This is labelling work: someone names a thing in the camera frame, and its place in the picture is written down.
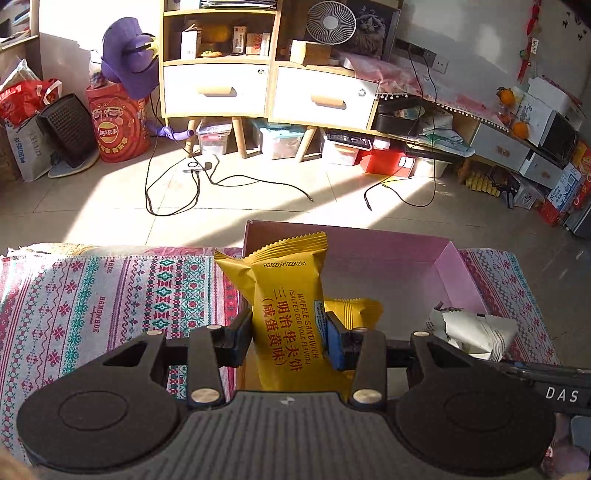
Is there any pile of papers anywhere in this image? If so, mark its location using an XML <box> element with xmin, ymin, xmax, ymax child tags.
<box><xmin>418</xmin><ymin>106</ymin><xmax>476</xmax><ymax>158</ymax></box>

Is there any framed cat picture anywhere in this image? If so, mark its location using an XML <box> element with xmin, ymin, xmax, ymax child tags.
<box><xmin>344</xmin><ymin>0</ymin><xmax>402</xmax><ymax>61</ymax></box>

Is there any pink cardboard box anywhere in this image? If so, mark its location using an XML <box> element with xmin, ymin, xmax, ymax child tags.
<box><xmin>233</xmin><ymin>220</ymin><xmax>490</xmax><ymax>402</ymax></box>

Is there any white snack packet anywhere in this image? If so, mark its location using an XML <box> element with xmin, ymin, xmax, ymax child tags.
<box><xmin>427</xmin><ymin>302</ymin><xmax>519</xmax><ymax>361</ymax></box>

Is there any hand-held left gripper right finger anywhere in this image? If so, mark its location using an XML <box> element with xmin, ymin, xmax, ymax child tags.
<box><xmin>323</xmin><ymin>311</ymin><xmax>467</xmax><ymax>411</ymax></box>

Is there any white paper bag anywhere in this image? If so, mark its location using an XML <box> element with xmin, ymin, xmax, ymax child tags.
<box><xmin>4</xmin><ymin>115</ymin><xmax>58</xmax><ymax>182</ymax></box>

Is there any black microwave oven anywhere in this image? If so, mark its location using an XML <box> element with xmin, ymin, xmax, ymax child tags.
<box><xmin>538</xmin><ymin>111</ymin><xmax>579</xmax><ymax>163</ymax></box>

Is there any purple tube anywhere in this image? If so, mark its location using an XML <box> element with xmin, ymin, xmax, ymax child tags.
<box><xmin>157</xmin><ymin>124</ymin><xmax>200</xmax><ymax>142</ymax></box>

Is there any white desk fan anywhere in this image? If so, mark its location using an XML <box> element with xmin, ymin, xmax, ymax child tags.
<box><xmin>306</xmin><ymin>0</ymin><xmax>358</xmax><ymax>46</ymax></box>

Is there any grey floor scale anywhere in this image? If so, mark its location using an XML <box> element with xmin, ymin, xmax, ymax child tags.
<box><xmin>47</xmin><ymin>151</ymin><xmax>100</xmax><ymax>179</ymax></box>

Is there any black plastic basket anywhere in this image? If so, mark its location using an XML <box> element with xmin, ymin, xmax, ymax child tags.
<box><xmin>37</xmin><ymin>93</ymin><xmax>98</xmax><ymax>169</ymax></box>

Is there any brown cardboard box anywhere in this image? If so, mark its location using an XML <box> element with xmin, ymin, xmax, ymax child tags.
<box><xmin>290</xmin><ymin>40</ymin><xmax>333</xmax><ymax>66</ymax></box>

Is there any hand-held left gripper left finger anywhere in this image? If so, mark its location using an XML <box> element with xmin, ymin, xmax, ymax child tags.
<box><xmin>99</xmin><ymin>307</ymin><xmax>254</xmax><ymax>411</ymax></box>

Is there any yellow waffle snack packet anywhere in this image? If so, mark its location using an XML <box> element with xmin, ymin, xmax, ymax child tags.
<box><xmin>322</xmin><ymin>298</ymin><xmax>385</xmax><ymax>333</ymax></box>
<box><xmin>213</xmin><ymin>231</ymin><xmax>352</xmax><ymax>393</ymax></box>

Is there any white carton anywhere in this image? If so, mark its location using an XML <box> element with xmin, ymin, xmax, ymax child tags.
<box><xmin>181</xmin><ymin>27</ymin><xmax>203</xmax><ymax>60</ymax></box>

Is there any pink flat box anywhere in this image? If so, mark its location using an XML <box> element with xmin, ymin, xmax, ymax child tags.
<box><xmin>247</xmin><ymin>32</ymin><xmax>271</xmax><ymax>57</ymax></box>

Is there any stack of yellow packets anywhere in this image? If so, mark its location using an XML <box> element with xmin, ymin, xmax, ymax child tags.
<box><xmin>465</xmin><ymin>171</ymin><xmax>502</xmax><ymax>198</ymax></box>

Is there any wooden shelf cabinet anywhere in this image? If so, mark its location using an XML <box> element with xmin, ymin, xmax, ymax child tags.
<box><xmin>268</xmin><ymin>0</ymin><xmax>402</xmax><ymax>162</ymax></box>
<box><xmin>159</xmin><ymin>0</ymin><xmax>280</xmax><ymax>160</ymax></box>

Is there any patterned woven tablecloth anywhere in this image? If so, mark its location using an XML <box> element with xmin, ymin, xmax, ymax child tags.
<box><xmin>0</xmin><ymin>242</ymin><xmax>561</xmax><ymax>467</ymax></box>

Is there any clear storage box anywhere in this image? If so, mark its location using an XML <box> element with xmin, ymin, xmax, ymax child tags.
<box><xmin>259</xmin><ymin>124</ymin><xmax>306</xmax><ymax>161</ymax></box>
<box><xmin>196</xmin><ymin>121</ymin><xmax>233</xmax><ymax>156</ymax></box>
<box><xmin>322</xmin><ymin>133</ymin><xmax>362</xmax><ymax>166</ymax></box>

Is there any white drawer wooden handle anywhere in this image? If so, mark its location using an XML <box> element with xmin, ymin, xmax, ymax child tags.
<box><xmin>164</xmin><ymin>64</ymin><xmax>269</xmax><ymax>118</ymax></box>
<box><xmin>271</xmin><ymin>67</ymin><xmax>380</xmax><ymax>131</ymax></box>

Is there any pink lace cloth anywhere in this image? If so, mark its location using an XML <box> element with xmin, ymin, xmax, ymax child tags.
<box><xmin>339</xmin><ymin>51</ymin><xmax>511</xmax><ymax>134</ymax></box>

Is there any red plastic bag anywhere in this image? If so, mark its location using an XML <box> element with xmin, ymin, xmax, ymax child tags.
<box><xmin>0</xmin><ymin>79</ymin><xmax>63</xmax><ymax>129</ymax></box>

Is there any wall power strip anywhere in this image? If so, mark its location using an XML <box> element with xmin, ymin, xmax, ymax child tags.
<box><xmin>394</xmin><ymin>39</ymin><xmax>450</xmax><ymax>75</ymax></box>

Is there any red cylindrical bucket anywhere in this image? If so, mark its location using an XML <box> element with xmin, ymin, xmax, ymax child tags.
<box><xmin>85</xmin><ymin>83</ymin><xmax>152</xmax><ymax>163</ymax></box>

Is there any white appliance box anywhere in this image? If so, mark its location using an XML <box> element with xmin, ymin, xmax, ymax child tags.
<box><xmin>526</xmin><ymin>76</ymin><xmax>585</xmax><ymax>120</ymax></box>

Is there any pile of colourful cartons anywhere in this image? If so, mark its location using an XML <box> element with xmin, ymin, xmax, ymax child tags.
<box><xmin>537</xmin><ymin>141</ymin><xmax>591</xmax><ymax>228</ymax></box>

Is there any red hanging decoration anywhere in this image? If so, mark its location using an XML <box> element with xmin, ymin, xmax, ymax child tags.
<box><xmin>516</xmin><ymin>0</ymin><xmax>544</xmax><ymax>84</ymax></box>

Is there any black case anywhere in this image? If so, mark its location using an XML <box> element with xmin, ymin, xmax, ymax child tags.
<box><xmin>373</xmin><ymin>98</ymin><xmax>426</xmax><ymax>136</ymax></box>

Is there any low white cabinet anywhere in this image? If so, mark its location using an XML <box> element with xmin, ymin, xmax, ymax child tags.
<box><xmin>470</xmin><ymin>121</ymin><xmax>568</xmax><ymax>190</ymax></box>

